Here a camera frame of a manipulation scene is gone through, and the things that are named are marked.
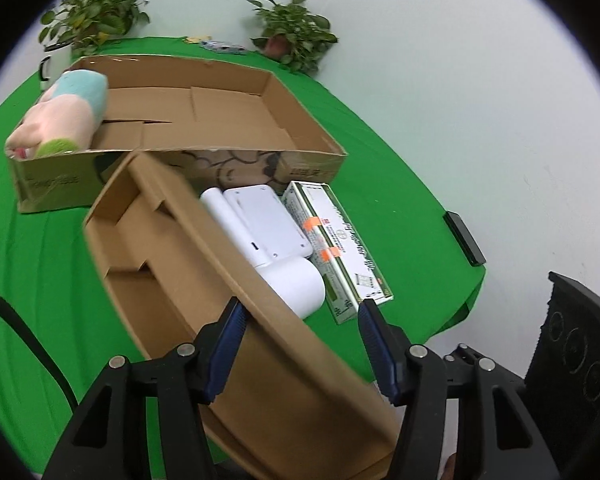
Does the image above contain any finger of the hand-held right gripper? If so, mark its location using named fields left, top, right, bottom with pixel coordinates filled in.
left=443, top=343, right=526, bottom=397

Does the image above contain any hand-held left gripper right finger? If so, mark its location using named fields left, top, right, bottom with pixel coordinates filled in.
left=357, top=299, right=561, bottom=480

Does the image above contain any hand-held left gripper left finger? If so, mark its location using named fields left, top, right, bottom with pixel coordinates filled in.
left=42, top=297, right=246, bottom=480

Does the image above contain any small cardboard box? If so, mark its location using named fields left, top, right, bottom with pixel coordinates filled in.
left=82, top=152, right=399, bottom=480

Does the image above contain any white tube device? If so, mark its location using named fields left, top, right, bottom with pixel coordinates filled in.
left=200, top=187, right=327, bottom=319

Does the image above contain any large cardboard box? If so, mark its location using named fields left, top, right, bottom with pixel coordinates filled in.
left=7, top=54, right=349, bottom=213

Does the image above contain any green and white carton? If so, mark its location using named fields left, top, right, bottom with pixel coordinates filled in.
left=282, top=181, right=395, bottom=325

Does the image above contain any black phone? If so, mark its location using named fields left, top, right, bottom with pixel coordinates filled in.
left=444, top=212, right=486, bottom=267

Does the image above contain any green tablecloth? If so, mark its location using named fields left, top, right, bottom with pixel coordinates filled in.
left=0, top=35, right=487, bottom=480

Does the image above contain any pink and teal plush toy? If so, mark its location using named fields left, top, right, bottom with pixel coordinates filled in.
left=5, top=70, right=109, bottom=161

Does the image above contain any colourful patterned packet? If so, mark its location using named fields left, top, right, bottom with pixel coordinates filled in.
left=200, top=39, right=246, bottom=56

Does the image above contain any potted plant with red pot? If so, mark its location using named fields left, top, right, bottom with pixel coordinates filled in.
left=247, top=0, right=339, bottom=77

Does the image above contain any white enamel mug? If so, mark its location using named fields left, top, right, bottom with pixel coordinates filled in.
left=39, top=42, right=74, bottom=92

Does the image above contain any leafy potted plant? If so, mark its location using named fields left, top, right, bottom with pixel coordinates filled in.
left=39, top=0, right=151, bottom=58

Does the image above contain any black cable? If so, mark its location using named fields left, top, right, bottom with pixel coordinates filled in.
left=0, top=280, right=79, bottom=411

